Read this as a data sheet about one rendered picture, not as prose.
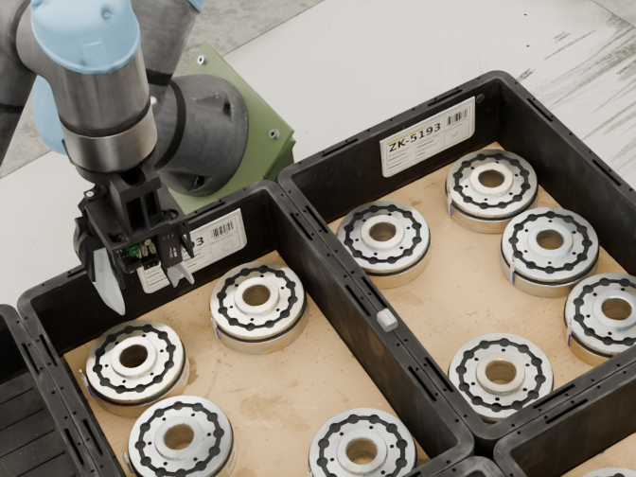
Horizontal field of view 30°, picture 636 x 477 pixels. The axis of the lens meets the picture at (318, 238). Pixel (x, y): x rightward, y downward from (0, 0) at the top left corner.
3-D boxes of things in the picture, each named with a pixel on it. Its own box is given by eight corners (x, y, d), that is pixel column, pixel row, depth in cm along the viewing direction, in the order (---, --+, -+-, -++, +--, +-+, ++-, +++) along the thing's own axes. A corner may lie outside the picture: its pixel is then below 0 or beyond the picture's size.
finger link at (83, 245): (78, 287, 109) (79, 214, 104) (72, 275, 110) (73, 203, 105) (126, 273, 111) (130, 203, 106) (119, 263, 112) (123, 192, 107)
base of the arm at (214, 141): (150, 172, 154) (89, 160, 146) (189, 62, 151) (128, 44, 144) (221, 214, 144) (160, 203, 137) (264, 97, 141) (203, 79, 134)
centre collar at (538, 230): (517, 240, 127) (517, 237, 127) (550, 218, 129) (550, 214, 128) (549, 268, 124) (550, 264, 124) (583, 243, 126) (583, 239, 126)
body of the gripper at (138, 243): (119, 295, 104) (95, 199, 95) (83, 235, 109) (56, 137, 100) (199, 261, 106) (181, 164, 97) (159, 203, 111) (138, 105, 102)
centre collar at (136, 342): (103, 353, 123) (101, 349, 122) (146, 332, 124) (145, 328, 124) (122, 387, 120) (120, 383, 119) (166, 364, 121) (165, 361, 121)
